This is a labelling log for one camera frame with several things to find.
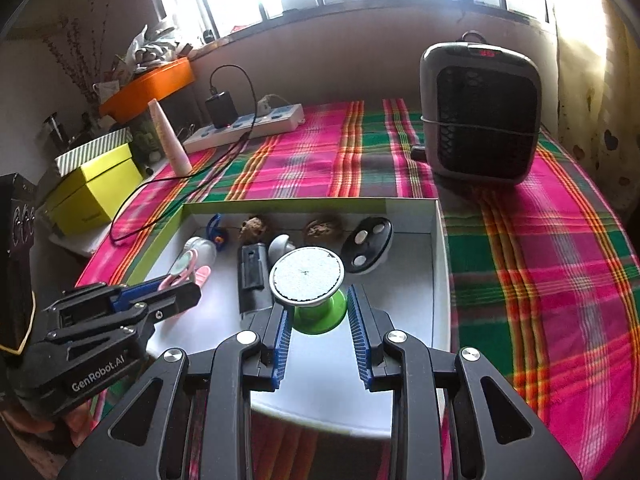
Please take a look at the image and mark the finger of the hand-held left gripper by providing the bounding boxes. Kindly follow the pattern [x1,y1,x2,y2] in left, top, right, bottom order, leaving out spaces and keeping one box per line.
[120,280,202,323]
[62,281,171,313]

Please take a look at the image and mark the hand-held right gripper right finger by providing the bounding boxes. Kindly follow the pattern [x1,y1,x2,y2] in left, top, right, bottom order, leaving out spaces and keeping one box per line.
[346,285,583,480]

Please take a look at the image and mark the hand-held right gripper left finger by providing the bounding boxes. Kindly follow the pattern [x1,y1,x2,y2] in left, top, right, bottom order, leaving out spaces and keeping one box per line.
[57,305,292,480]

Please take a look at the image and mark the white round jar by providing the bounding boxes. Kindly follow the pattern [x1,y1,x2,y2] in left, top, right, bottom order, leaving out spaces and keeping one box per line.
[184,236,218,267]

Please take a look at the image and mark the white disc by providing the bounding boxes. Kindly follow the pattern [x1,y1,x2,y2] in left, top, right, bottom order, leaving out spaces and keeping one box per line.
[269,246,348,336]

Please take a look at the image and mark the black and clear device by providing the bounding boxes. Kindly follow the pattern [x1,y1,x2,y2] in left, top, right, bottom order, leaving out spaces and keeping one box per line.
[237,242,273,321]

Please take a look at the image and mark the blue braided cord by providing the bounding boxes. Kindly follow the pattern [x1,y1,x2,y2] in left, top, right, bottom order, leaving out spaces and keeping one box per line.
[206,214,231,251]

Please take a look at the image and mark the white cardboard box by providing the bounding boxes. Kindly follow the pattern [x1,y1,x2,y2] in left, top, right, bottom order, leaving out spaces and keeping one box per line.
[127,199,456,436]

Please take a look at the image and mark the black oval with white buttons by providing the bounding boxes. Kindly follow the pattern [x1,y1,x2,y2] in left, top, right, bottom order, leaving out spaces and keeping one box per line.
[342,216,393,275]

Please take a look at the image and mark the white rounded object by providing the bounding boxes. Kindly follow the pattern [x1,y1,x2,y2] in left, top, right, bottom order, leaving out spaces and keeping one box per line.
[269,234,296,266]

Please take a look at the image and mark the small brown walnut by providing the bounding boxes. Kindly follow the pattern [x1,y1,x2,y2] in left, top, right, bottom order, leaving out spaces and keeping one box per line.
[239,216,271,243]

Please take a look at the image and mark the large brown walnut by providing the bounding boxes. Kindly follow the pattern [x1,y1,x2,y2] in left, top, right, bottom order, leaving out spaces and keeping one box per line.
[305,217,343,243]

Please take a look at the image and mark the person's left hand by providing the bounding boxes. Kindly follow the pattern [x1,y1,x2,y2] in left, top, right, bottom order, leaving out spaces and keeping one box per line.
[7,395,98,448]

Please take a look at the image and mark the yellow cardboard box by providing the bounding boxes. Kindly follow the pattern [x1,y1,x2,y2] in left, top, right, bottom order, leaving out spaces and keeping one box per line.
[45,142,146,237]

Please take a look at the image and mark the black ornamented box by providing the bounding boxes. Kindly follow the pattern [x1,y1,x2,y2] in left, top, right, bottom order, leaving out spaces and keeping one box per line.
[0,174,38,356]

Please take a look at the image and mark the green striped box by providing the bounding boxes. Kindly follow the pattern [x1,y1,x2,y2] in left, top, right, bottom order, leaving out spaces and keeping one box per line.
[55,127,133,177]

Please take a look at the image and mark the beige cream tube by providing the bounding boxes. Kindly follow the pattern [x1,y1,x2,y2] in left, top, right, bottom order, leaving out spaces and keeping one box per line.
[147,99,192,177]

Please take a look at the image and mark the green glass jar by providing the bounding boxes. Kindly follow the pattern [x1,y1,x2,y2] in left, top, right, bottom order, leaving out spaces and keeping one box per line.
[131,115,163,156]

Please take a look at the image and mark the plaid tablecloth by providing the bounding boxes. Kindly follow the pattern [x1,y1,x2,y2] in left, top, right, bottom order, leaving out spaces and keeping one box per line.
[75,97,640,480]

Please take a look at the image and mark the metal cup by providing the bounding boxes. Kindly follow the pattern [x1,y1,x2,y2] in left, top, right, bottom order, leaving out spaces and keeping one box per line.
[42,112,71,147]

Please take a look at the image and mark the white power strip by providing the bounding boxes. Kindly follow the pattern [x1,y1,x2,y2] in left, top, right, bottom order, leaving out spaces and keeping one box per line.
[182,103,306,153]

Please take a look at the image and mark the black charger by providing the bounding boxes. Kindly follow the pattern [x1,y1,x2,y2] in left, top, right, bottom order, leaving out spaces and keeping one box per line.
[205,91,236,129]

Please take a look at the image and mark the orange tray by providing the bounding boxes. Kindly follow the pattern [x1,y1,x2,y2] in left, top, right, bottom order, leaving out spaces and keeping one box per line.
[98,57,196,122]

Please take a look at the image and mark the crumpled plastic bag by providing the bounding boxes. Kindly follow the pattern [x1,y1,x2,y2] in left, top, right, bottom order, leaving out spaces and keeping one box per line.
[125,22,183,68]

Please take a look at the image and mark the small grey heater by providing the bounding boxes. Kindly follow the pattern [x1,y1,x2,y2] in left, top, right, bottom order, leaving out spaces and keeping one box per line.
[411,30,543,186]

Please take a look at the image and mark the dried twigs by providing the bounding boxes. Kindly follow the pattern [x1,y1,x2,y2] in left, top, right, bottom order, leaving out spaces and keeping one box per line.
[42,0,116,106]

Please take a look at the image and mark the cream heart-print curtain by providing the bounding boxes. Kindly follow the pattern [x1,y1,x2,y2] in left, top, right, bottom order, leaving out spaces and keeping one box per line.
[545,0,640,211]

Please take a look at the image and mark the black cable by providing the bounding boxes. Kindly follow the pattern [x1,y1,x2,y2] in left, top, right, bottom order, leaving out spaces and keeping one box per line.
[110,64,261,246]

